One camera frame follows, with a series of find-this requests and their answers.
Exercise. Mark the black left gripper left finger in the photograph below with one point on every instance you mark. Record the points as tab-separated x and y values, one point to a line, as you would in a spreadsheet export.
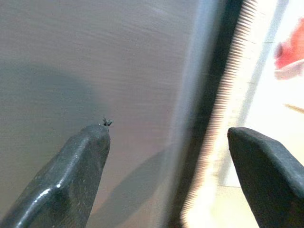
71	171

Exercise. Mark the grey fridge door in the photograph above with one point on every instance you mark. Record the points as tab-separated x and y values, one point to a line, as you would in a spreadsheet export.
95	59

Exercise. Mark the red food pack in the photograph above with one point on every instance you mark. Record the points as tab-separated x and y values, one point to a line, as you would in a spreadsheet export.
291	52

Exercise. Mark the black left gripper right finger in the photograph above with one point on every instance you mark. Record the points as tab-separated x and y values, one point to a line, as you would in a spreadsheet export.
273	180

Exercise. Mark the white fridge interior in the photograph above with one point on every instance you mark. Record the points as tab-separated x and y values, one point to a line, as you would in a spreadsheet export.
263	104

